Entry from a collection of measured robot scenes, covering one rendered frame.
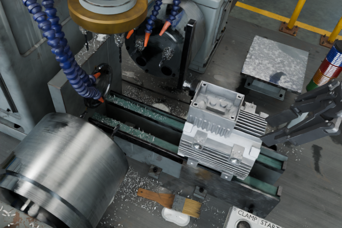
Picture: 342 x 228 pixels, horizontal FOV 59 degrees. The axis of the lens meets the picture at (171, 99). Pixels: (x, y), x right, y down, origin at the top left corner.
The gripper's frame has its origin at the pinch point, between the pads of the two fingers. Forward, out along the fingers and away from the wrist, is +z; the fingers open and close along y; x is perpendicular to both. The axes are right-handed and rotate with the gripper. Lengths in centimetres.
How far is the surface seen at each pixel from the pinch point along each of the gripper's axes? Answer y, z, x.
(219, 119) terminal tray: -0.9, 11.4, -7.9
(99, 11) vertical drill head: 0.4, 9.2, -45.3
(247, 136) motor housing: -2.4, 10.9, 1.0
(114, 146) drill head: 16.4, 22.1, -24.2
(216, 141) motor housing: 0.4, 16.9, -3.5
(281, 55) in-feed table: -64, 23, 14
